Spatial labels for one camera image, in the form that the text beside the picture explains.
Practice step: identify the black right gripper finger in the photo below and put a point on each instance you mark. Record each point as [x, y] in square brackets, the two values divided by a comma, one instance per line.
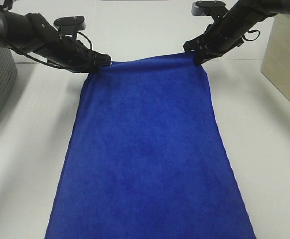
[202, 57]

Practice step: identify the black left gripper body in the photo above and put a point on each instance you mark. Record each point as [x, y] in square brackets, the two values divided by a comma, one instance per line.
[70, 54]

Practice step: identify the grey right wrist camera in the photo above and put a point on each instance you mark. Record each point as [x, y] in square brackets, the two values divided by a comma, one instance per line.
[213, 8]

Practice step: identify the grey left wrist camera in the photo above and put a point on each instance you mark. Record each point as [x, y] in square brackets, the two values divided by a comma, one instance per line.
[70, 25]

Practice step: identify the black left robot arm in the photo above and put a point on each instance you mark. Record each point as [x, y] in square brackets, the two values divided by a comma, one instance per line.
[23, 34]

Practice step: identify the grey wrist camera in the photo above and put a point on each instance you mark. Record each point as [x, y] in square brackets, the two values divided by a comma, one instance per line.
[70, 25]
[213, 8]

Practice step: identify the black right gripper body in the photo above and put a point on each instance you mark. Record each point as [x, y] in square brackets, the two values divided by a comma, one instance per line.
[224, 34]

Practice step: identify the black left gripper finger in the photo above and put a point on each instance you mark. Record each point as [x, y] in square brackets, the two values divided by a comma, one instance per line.
[99, 61]

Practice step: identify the blue towel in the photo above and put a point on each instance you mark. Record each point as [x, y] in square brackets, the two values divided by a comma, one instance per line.
[146, 159]

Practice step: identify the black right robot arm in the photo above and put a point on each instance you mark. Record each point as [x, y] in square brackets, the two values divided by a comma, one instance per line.
[254, 11]

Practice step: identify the beige storage box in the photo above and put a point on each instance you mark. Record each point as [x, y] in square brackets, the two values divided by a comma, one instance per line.
[276, 63]

